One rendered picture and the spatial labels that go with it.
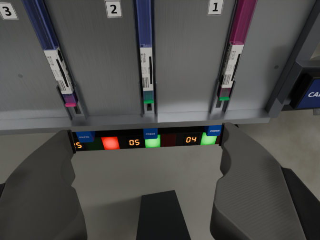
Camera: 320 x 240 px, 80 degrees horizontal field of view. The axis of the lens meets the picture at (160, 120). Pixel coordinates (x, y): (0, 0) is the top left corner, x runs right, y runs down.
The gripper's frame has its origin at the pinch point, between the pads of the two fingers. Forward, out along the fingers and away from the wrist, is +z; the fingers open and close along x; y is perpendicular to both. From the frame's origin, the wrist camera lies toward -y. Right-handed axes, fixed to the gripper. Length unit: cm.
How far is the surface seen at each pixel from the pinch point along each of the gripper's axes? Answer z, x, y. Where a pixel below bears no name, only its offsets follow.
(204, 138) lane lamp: 19.8, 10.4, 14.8
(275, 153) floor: 70, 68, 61
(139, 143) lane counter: 19.9, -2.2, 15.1
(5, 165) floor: 71, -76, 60
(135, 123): 14.9, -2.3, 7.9
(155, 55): 14.0, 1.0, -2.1
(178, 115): 16.1, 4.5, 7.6
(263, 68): 15.0, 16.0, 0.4
